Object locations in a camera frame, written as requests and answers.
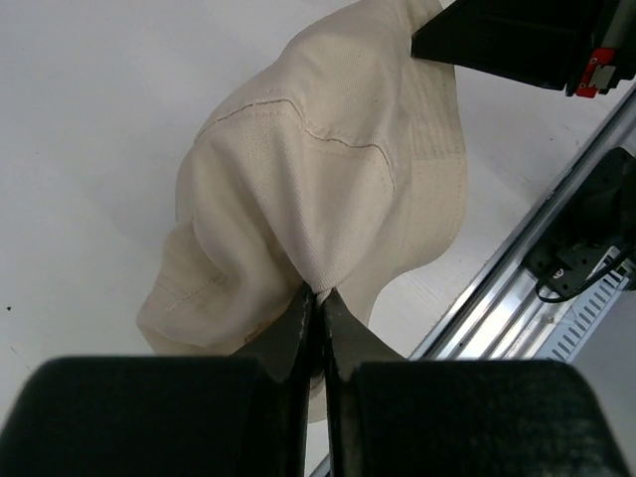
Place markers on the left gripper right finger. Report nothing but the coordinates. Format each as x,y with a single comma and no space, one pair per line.
389,416

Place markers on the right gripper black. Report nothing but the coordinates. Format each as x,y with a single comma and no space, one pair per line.
587,47

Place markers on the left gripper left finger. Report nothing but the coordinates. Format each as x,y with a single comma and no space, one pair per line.
240,415

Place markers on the beige bucket hat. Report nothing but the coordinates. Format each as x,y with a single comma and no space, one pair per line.
342,165

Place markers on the aluminium mounting rail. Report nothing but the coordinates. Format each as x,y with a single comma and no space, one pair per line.
501,317

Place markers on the slotted cable duct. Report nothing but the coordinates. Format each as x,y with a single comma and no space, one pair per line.
581,318

